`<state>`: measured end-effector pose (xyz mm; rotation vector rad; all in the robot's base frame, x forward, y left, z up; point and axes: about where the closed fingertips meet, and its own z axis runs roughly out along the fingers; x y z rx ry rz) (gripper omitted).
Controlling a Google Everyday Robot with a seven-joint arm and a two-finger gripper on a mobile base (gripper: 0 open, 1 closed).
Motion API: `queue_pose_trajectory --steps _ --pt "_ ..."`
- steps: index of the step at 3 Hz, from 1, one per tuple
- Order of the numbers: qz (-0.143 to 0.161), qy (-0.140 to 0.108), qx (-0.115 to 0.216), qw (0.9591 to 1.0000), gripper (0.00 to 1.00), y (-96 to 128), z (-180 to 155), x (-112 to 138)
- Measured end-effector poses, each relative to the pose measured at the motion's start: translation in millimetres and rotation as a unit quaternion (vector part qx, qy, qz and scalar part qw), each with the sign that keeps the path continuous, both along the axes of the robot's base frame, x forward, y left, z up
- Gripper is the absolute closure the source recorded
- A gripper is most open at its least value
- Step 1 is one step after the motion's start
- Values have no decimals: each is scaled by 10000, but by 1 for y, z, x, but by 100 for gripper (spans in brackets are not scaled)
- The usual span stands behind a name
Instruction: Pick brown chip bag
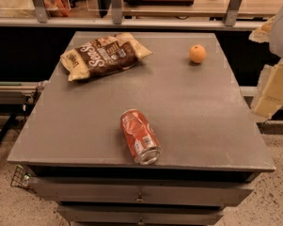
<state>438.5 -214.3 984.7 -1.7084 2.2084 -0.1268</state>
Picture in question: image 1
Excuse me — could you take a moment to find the lower grey drawer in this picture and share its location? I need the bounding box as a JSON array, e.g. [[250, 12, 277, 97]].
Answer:
[[57, 205, 223, 226]]

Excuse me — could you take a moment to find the red soda can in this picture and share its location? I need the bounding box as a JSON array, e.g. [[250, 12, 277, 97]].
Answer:
[[120, 109, 161, 165]]

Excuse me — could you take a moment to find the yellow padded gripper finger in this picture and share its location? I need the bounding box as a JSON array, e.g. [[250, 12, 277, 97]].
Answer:
[[249, 59, 283, 122], [248, 17, 275, 43]]

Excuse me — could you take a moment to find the grey drawer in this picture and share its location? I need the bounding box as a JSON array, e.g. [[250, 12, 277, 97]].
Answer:
[[29, 177, 253, 207], [57, 205, 223, 226]]

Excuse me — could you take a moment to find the orange fruit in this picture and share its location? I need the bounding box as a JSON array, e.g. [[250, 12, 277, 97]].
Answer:
[[189, 44, 206, 63]]

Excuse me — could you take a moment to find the brown chip bag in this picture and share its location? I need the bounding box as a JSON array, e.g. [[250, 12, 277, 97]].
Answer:
[[60, 33, 152, 81]]

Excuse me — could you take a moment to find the wire basket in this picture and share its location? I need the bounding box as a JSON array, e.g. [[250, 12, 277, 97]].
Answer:
[[10, 166, 35, 193]]

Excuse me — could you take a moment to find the upper grey drawer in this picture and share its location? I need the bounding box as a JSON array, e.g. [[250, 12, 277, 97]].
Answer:
[[29, 177, 253, 207]]

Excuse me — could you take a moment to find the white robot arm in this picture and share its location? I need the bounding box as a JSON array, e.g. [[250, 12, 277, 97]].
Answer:
[[249, 6, 283, 122]]

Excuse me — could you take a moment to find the metal shelf rail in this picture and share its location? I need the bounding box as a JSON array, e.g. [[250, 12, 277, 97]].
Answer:
[[0, 18, 263, 31]]

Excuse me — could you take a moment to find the orange bag in background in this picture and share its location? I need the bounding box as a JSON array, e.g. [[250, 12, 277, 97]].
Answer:
[[43, 0, 70, 17]]

